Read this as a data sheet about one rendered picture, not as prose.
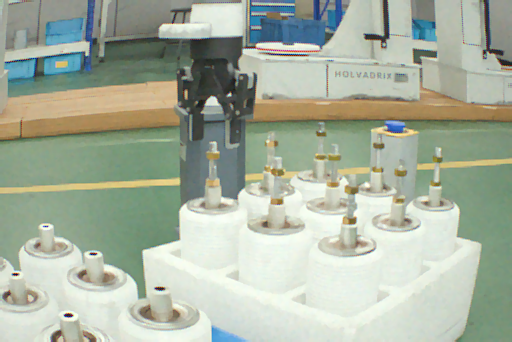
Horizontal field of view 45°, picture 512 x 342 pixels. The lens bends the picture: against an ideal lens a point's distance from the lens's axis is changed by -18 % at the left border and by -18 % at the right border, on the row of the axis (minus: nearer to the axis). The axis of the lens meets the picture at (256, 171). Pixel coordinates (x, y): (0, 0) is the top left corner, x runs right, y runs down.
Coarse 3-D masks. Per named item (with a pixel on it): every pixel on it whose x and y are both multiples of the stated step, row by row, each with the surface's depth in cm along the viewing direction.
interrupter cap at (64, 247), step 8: (32, 240) 84; (56, 240) 84; (64, 240) 85; (24, 248) 80; (32, 248) 81; (40, 248) 82; (56, 248) 82; (64, 248) 82; (72, 248) 82; (32, 256) 79; (40, 256) 78; (48, 256) 79; (56, 256) 79; (64, 256) 80
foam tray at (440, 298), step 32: (160, 256) 102; (448, 256) 101; (192, 288) 97; (224, 288) 93; (384, 288) 91; (416, 288) 91; (448, 288) 98; (224, 320) 94; (256, 320) 90; (288, 320) 86; (320, 320) 82; (352, 320) 81; (384, 320) 84; (416, 320) 92; (448, 320) 102
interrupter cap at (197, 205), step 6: (198, 198) 105; (204, 198) 106; (222, 198) 106; (228, 198) 106; (192, 204) 103; (198, 204) 103; (204, 204) 104; (222, 204) 104; (228, 204) 103; (234, 204) 103; (192, 210) 100; (198, 210) 100; (204, 210) 100; (210, 210) 100; (216, 210) 100; (222, 210) 100; (228, 210) 100; (234, 210) 101
